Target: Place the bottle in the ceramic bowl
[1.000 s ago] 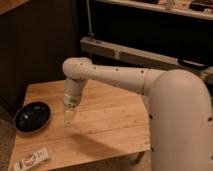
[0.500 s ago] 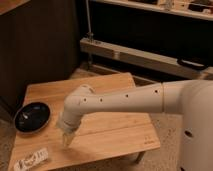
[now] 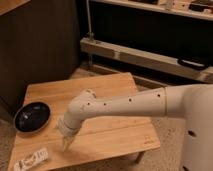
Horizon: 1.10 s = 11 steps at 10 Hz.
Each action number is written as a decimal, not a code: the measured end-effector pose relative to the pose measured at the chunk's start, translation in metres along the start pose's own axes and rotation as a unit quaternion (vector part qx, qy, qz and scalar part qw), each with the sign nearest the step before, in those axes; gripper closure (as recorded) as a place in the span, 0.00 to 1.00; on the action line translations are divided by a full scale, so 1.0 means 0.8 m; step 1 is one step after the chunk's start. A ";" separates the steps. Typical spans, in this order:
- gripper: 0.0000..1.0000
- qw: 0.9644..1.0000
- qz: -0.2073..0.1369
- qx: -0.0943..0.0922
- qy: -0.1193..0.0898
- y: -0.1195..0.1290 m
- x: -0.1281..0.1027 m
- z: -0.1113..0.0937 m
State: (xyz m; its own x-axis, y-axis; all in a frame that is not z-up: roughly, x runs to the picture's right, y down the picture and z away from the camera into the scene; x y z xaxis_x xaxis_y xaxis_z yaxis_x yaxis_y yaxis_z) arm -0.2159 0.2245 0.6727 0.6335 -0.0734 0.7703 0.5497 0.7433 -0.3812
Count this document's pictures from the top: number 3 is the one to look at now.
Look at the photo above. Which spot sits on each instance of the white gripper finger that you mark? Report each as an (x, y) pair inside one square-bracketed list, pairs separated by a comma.
[(64, 143), (69, 142)]

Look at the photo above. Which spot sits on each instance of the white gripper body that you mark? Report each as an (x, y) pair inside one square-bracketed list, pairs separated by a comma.
[(67, 128)]

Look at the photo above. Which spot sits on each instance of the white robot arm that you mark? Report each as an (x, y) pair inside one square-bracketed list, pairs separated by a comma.
[(192, 102)]

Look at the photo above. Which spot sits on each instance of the black ceramic bowl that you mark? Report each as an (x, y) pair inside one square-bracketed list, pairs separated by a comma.
[(32, 117)]

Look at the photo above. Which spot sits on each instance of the wooden table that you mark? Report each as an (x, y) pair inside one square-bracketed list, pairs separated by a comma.
[(100, 138)]

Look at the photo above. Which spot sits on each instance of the metal pole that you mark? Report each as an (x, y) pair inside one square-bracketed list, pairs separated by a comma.
[(90, 32)]

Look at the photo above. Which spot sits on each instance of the wooden shelf beam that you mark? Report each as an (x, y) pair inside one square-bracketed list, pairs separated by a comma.
[(145, 59)]

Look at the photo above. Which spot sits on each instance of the upper wooden shelf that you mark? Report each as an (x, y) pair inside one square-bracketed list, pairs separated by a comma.
[(168, 9)]

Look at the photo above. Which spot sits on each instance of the black handle object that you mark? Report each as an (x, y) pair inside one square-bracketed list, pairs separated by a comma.
[(192, 65)]

